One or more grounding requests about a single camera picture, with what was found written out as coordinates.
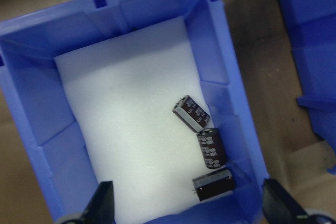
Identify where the blue bin with capacitors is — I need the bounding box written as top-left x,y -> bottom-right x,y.
0,0 -> 271,224

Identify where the white foam liner sheet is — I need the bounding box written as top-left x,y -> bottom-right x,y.
54,15 -> 235,222

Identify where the blue bin with buttons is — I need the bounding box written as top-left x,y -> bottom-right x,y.
264,0 -> 336,176

